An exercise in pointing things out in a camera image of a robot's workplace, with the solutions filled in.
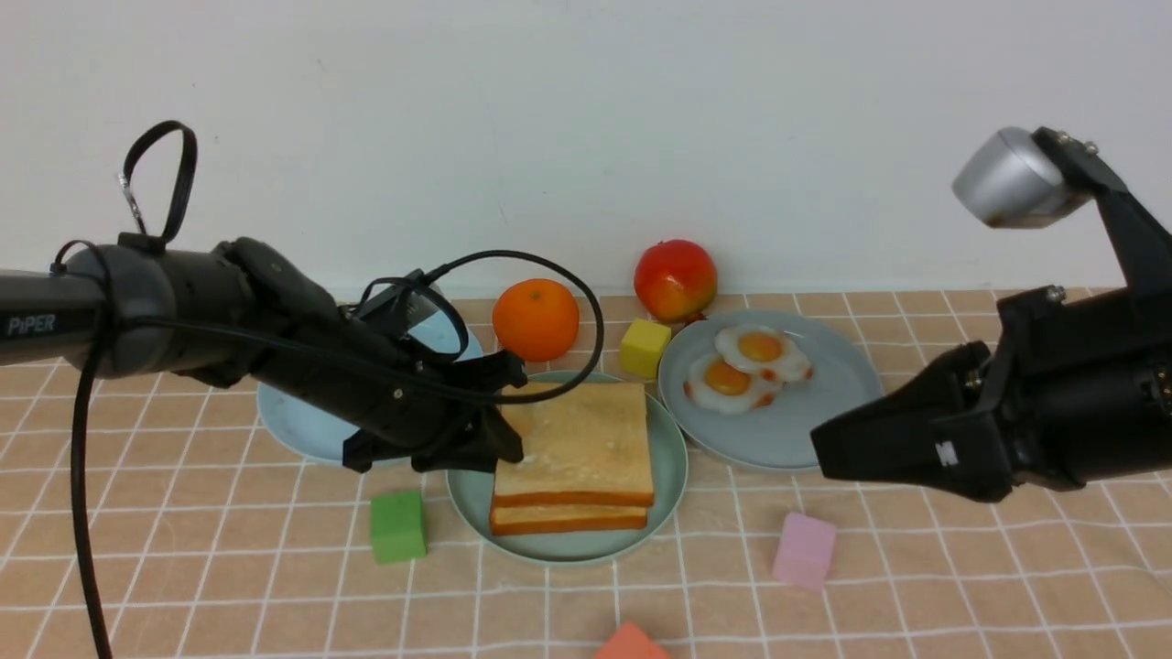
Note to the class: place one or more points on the yellow cube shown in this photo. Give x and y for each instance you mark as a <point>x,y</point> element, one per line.
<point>642,347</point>

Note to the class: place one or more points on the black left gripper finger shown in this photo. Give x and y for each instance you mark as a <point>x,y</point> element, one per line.
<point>364,449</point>
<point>475,439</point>

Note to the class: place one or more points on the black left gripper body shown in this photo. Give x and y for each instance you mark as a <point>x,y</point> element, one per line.
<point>339,363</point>

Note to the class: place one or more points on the grey-blue right plate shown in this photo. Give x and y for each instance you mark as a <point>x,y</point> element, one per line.
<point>774,437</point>

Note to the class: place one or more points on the green cube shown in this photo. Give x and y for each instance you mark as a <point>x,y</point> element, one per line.
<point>398,527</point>

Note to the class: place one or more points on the orange fruit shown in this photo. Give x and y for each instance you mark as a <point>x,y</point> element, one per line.
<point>537,319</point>

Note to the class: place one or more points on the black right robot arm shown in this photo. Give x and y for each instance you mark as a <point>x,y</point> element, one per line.
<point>1140,242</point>

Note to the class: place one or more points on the toast slice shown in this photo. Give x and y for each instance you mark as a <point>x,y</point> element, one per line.
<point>565,518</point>
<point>589,446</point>

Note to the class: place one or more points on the pink cube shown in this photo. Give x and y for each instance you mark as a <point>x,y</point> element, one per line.
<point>805,550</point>

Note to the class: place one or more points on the red-orange cube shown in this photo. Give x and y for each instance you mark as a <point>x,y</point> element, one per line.
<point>630,642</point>

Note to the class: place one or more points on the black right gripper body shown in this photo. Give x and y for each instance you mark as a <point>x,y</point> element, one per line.
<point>1077,392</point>

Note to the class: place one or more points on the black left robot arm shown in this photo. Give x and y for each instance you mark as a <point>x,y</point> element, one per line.
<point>129,309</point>

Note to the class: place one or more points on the red apple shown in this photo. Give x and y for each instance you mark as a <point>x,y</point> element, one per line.
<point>676,281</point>

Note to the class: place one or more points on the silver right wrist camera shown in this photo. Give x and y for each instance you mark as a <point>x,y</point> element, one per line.
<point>1010,184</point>

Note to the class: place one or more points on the light blue left plate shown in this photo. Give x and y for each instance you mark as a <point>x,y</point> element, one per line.
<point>317,436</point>

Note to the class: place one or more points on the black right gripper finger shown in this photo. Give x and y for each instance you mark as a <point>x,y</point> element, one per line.
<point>963,455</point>
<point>951,383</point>

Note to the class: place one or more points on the fried egg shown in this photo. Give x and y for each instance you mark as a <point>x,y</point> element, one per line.
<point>763,352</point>
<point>713,384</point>

